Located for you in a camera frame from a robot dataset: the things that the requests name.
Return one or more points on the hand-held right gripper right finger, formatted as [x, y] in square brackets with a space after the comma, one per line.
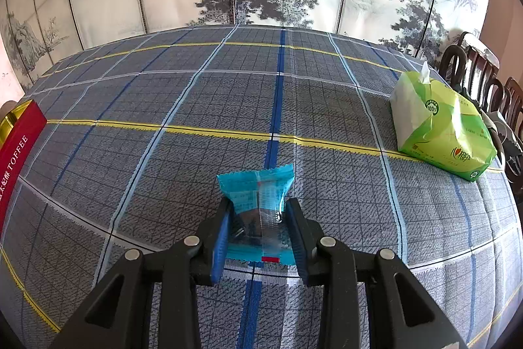
[296, 242]

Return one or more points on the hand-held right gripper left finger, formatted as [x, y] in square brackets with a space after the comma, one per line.
[222, 242]

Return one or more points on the teal snack packet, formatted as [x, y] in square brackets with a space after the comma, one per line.
[261, 185]

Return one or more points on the red tin box gold inside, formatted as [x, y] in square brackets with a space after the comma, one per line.
[16, 161]

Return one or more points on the blue plaid tablecloth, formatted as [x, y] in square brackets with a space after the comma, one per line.
[204, 95]

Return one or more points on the green tissue pack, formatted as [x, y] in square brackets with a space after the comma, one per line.
[445, 128]

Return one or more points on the dark wooden chair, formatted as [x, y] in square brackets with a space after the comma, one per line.
[510, 95]
[470, 58]

